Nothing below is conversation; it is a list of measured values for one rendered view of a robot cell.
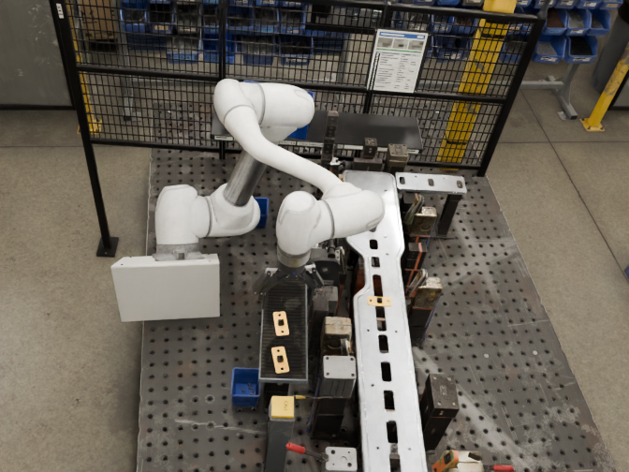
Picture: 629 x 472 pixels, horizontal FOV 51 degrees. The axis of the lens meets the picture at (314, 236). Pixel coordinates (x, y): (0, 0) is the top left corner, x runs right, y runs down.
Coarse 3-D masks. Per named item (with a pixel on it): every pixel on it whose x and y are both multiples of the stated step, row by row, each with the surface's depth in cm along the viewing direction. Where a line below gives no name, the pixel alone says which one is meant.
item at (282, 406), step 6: (276, 396) 183; (282, 396) 183; (288, 396) 183; (276, 402) 182; (282, 402) 182; (288, 402) 182; (276, 408) 180; (282, 408) 181; (288, 408) 181; (276, 414) 179; (282, 414) 179; (288, 414) 180
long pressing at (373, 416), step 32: (384, 192) 265; (384, 224) 254; (384, 256) 243; (384, 288) 233; (384, 384) 207; (416, 384) 209; (384, 416) 200; (416, 416) 201; (384, 448) 193; (416, 448) 194
